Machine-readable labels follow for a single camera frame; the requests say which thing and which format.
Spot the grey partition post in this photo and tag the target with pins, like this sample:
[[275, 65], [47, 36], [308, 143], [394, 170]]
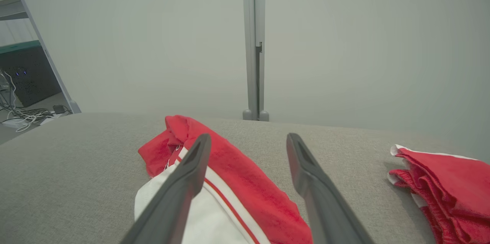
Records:
[[254, 45]]

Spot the black perforated computer case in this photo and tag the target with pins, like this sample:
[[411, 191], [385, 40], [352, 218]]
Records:
[[28, 75]]

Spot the black power adapter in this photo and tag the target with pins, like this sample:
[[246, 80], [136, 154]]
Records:
[[59, 109]]

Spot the white power strip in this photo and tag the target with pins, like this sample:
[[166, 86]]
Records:
[[15, 123]]

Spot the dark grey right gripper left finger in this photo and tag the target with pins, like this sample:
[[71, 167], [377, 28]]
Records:
[[176, 198]]

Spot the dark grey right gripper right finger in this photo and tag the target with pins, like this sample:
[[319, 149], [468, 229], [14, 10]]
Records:
[[325, 205]]

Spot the red shorts with white band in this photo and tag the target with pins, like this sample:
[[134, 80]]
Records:
[[455, 190]]

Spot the red shirt with white sleeves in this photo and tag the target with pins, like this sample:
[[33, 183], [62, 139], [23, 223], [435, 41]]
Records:
[[249, 190]]

